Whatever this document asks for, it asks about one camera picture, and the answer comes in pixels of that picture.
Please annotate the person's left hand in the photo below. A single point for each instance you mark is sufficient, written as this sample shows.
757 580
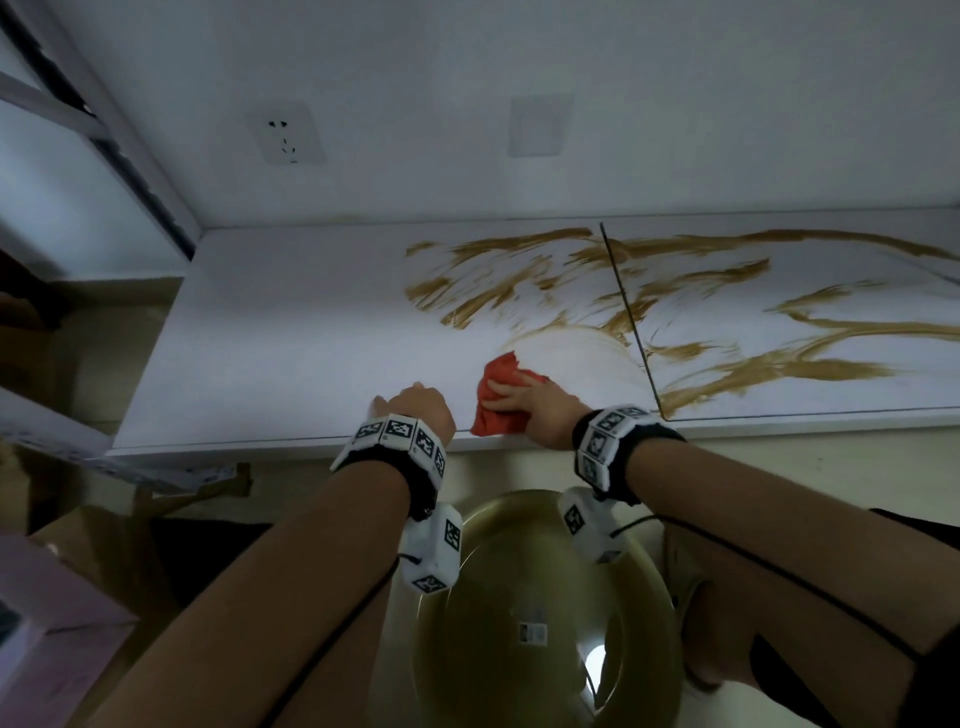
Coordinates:
420 409

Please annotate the person's right hand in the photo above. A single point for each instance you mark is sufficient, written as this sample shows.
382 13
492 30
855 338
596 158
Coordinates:
547 412

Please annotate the red cleaning cloth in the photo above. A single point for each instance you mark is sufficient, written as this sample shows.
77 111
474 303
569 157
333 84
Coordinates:
499 371

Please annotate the white metal shelf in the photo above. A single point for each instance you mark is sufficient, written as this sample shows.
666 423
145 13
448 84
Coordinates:
300 337

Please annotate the pink box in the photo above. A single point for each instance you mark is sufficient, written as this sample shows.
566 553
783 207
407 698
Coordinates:
67 622

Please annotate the person's left forearm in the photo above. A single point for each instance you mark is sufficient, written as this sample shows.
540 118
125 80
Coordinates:
247 607

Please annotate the person's right forearm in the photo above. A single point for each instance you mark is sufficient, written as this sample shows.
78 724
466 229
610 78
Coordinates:
787 547

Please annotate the black left wristband with markers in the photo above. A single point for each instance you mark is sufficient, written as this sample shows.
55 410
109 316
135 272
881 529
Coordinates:
397 457

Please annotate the black wristband with markers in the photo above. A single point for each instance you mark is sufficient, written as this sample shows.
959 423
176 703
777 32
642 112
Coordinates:
397 457
615 446

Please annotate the black right wristband with markers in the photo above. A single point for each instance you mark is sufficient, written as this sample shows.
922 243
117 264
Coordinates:
615 446

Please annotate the yellow plastic basin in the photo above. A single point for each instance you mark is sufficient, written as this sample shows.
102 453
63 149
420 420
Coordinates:
510 570

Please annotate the pile of cardboard boxes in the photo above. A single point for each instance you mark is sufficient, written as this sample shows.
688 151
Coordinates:
82 540

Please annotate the blank white wall plate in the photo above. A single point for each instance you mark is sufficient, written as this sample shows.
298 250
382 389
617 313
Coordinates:
540 126

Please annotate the white wall socket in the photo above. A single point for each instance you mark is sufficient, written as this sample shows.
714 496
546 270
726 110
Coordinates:
287 133

